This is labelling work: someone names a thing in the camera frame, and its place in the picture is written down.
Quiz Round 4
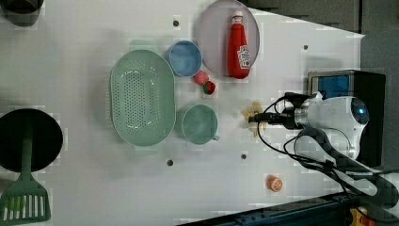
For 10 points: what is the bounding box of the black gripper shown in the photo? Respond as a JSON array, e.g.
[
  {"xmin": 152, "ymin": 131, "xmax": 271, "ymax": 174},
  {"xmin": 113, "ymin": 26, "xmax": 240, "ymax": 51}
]
[{"xmin": 248, "ymin": 106, "xmax": 302, "ymax": 130}]

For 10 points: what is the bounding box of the yellow plush peeled banana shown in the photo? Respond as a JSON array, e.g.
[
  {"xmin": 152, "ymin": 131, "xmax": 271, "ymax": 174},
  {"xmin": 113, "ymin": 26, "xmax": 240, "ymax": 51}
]
[{"xmin": 241, "ymin": 102, "xmax": 267, "ymax": 137}]

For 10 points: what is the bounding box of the green mug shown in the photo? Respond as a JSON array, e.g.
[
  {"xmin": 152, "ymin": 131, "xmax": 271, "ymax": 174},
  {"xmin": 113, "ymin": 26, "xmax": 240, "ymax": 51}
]
[{"xmin": 175, "ymin": 105, "xmax": 220, "ymax": 145}]

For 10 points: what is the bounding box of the red toy strawberry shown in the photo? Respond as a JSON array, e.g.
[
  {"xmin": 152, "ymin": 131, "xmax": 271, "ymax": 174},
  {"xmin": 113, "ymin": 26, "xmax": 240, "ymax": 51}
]
[{"xmin": 202, "ymin": 81, "xmax": 215, "ymax": 95}]

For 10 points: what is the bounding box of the red ketchup bottle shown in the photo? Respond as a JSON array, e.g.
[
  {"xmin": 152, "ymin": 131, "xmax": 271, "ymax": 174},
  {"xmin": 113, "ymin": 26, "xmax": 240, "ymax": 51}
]
[{"xmin": 228, "ymin": 11, "xmax": 251, "ymax": 79}]

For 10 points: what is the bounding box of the orange toy fruit slice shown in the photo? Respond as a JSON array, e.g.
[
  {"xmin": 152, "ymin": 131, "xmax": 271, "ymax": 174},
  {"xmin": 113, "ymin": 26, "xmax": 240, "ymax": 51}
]
[{"xmin": 267, "ymin": 176, "xmax": 282, "ymax": 192}]

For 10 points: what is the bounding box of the pink toy strawberry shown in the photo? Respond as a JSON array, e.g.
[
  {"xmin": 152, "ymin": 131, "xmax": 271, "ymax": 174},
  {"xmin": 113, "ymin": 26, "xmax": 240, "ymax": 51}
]
[{"xmin": 193, "ymin": 70, "xmax": 209, "ymax": 86}]

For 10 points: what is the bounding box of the blue bowl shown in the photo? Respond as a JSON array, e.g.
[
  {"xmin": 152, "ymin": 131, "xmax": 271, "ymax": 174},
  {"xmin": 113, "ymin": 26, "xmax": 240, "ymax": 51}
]
[{"xmin": 167, "ymin": 40, "xmax": 202, "ymax": 77}]

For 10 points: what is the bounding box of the lavender plate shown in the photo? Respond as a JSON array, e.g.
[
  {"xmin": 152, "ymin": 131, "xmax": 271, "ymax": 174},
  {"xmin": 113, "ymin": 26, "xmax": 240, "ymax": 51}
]
[{"xmin": 196, "ymin": 0, "xmax": 260, "ymax": 76}]

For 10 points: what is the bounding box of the silver black toaster oven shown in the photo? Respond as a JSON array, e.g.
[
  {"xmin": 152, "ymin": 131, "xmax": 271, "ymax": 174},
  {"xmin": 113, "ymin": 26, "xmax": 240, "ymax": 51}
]
[{"xmin": 308, "ymin": 70, "xmax": 386, "ymax": 167}]

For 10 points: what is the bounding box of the green perforated colander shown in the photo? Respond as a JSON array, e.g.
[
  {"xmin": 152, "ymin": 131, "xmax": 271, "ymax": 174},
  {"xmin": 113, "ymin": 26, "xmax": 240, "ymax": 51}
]
[{"xmin": 109, "ymin": 40, "xmax": 176, "ymax": 155}]

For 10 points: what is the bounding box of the yellow red toy object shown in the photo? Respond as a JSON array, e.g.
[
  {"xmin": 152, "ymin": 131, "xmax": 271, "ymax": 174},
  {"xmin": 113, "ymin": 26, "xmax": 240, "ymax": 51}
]
[{"xmin": 349, "ymin": 208, "xmax": 375, "ymax": 226}]

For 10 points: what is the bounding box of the black pan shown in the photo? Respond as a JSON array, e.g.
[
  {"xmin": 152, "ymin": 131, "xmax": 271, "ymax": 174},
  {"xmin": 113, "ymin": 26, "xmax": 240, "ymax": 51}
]
[{"xmin": 0, "ymin": 108, "xmax": 63, "ymax": 172}]

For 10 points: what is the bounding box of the green slotted spatula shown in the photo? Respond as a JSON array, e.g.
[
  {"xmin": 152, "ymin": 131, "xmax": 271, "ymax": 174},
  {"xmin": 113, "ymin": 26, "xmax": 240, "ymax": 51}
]
[{"xmin": 1, "ymin": 125, "xmax": 51, "ymax": 226}]

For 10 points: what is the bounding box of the dark grey cup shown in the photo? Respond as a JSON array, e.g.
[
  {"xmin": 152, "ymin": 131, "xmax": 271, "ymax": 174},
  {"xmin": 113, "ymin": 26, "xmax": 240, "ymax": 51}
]
[{"xmin": 0, "ymin": 0, "xmax": 44, "ymax": 27}]

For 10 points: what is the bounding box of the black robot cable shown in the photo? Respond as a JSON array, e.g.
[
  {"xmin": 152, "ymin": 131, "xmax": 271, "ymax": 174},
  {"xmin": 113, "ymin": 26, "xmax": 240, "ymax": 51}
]
[{"xmin": 257, "ymin": 91, "xmax": 399, "ymax": 202}]

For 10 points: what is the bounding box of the blue table frame rail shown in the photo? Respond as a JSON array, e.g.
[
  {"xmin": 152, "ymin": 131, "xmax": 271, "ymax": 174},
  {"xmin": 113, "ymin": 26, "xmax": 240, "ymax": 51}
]
[{"xmin": 180, "ymin": 193, "xmax": 354, "ymax": 226}]

